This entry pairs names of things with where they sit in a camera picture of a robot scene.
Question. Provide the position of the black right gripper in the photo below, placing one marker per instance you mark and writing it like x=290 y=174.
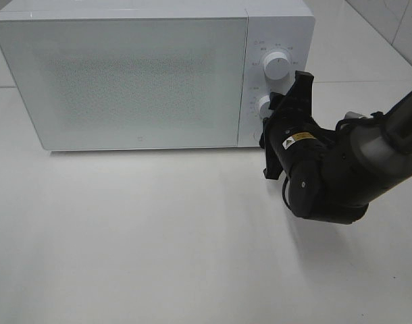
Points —
x=288 y=132

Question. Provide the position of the white microwave door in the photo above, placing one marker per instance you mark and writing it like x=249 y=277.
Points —
x=128 y=84

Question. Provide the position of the white timer knob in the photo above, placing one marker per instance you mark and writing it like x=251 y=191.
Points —
x=263 y=105

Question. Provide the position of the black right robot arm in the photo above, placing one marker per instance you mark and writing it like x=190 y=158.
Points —
x=333 y=175

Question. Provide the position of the round white door button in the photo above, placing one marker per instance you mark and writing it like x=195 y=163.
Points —
x=257 y=135

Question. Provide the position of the white microwave oven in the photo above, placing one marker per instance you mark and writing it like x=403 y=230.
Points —
x=271 y=26

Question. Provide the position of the upper white power knob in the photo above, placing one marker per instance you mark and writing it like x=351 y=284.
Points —
x=276 y=65

